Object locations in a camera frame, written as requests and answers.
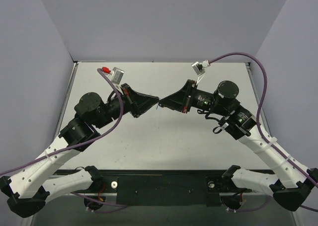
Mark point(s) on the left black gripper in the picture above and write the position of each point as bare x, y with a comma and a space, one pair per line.
130, 100

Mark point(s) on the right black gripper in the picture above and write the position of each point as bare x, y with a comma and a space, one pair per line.
188, 96

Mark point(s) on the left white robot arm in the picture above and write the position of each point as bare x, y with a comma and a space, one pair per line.
29, 190

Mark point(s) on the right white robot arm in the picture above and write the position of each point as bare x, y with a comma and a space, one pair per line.
289, 184

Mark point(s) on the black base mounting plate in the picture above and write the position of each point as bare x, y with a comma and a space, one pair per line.
167, 187

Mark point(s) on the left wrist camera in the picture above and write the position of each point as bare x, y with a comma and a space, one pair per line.
117, 75

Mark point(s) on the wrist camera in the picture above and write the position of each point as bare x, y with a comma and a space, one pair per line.
199, 69
117, 75

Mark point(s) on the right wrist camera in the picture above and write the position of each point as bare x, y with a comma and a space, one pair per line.
199, 69

